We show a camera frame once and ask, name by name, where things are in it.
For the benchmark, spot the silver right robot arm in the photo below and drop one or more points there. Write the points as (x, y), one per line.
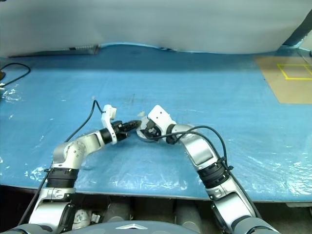
(202, 151)

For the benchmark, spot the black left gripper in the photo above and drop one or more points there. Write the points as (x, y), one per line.
(119, 130)

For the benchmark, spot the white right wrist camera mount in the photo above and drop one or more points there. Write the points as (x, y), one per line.
(159, 115)

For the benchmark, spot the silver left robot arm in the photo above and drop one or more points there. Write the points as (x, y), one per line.
(78, 148)

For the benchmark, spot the white backdrop cloth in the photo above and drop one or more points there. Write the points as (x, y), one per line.
(146, 22)

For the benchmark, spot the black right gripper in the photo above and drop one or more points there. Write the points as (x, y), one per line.
(154, 129)

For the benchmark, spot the blue table cover sheet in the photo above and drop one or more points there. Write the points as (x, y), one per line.
(170, 87)

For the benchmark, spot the grey robot torso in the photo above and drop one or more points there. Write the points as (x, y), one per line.
(170, 230)

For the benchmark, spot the dark rounded shape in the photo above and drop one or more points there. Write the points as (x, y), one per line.
(189, 217)
(119, 212)

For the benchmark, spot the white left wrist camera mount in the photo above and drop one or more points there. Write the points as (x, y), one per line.
(107, 119)

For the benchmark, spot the small pale tape piece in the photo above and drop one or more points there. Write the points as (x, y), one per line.
(141, 113)

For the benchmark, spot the white plastic part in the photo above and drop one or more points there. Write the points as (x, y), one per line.
(84, 218)

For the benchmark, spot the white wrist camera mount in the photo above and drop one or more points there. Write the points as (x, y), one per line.
(107, 119)
(159, 115)

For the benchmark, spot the grey power strip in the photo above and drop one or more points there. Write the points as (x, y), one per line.
(83, 48)

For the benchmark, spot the brown cardboard sheet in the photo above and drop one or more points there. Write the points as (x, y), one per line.
(292, 92)

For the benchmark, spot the yellow tape rectangle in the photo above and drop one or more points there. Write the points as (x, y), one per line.
(282, 70)

